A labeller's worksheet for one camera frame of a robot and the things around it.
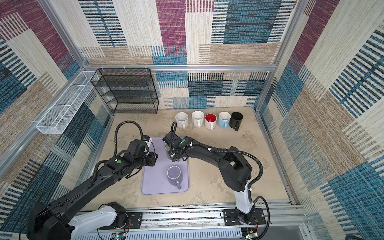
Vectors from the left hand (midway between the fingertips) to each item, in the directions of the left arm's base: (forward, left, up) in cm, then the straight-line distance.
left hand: (155, 153), depth 81 cm
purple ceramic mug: (-10, -10, -6) cm, 15 cm away
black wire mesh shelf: (+50, +27, +3) cm, 57 cm away
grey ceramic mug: (+5, -5, -3) cm, 8 cm away
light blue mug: (+27, -41, -4) cm, 49 cm away
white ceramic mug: (+31, -33, -9) cm, 46 cm away
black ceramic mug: (+29, -50, -7) cm, 58 cm away
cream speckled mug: (+31, -13, -8) cm, 35 cm away
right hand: (+3, -11, -7) cm, 13 cm away
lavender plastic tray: (-10, +2, -13) cm, 17 cm away
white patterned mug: (+28, -24, -4) cm, 37 cm away
